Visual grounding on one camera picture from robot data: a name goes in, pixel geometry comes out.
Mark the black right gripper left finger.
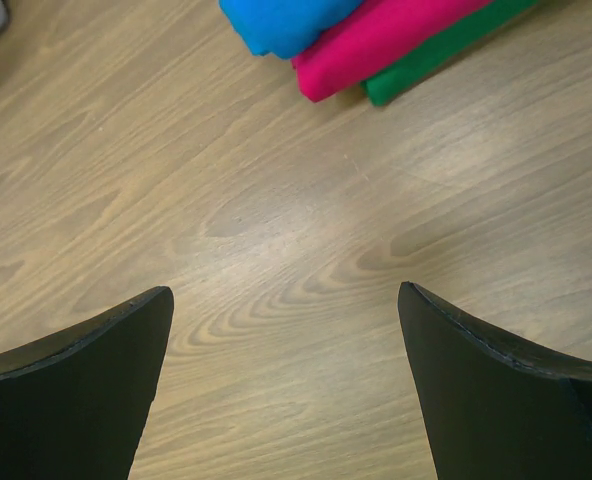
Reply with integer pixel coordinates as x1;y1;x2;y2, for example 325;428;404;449
0;286;173;479

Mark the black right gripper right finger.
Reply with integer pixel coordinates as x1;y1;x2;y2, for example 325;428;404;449
398;282;592;479

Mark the blue t shirt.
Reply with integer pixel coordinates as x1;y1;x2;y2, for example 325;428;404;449
219;0;362;59

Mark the folded green t shirt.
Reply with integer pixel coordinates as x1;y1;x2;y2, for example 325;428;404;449
361;0;538;107

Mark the folded pink t shirt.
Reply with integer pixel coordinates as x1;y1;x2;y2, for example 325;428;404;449
292;0;488;102

